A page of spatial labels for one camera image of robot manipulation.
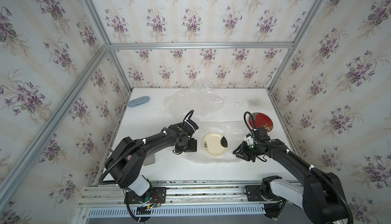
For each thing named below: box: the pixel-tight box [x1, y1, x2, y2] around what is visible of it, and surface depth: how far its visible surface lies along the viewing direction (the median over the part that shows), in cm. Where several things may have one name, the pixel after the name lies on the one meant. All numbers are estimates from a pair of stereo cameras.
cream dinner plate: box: [202, 131, 228, 156], surface depth 92 cm
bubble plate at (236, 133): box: [183, 121, 251, 164], surface depth 94 cm
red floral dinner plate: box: [248, 112, 274, 133], surface depth 101 cm
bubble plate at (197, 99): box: [163, 78, 225, 121], surface depth 111 cm
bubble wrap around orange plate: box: [180, 78, 225, 115], surface depth 114 cm
